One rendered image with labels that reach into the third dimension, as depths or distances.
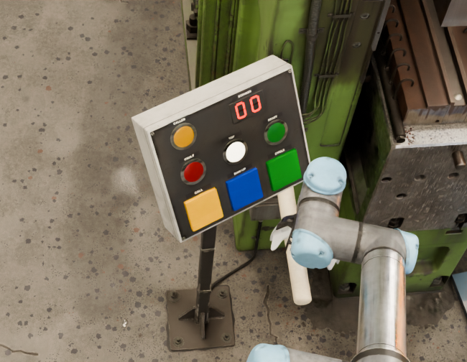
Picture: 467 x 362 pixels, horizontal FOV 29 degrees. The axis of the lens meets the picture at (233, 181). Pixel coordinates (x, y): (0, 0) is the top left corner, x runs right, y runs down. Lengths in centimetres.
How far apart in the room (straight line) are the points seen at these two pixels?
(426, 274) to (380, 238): 128
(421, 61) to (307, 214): 72
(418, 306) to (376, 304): 153
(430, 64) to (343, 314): 102
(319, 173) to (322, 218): 8
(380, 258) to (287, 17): 67
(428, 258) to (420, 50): 86
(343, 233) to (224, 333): 130
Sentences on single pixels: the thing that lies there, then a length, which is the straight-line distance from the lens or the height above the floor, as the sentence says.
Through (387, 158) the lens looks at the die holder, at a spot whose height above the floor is 86.
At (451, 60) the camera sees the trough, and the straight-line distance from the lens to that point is 224.
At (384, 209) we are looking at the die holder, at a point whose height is 61.
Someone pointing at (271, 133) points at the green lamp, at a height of 109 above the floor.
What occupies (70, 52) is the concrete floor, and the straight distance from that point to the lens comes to 343.
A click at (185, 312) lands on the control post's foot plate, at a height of 5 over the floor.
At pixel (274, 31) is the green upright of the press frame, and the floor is 111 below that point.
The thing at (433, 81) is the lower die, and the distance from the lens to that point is 218.
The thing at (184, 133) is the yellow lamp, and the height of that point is 117.
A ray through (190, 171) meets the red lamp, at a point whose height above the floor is 110.
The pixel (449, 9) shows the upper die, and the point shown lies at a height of 132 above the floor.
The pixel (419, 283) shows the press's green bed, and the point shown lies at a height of 8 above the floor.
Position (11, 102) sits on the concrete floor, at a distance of 332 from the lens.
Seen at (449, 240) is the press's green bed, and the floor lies 39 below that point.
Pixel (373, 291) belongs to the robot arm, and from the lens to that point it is 148.
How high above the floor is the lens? 266
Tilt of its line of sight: 59 degrees down
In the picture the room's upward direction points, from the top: 7 degrees clockwise
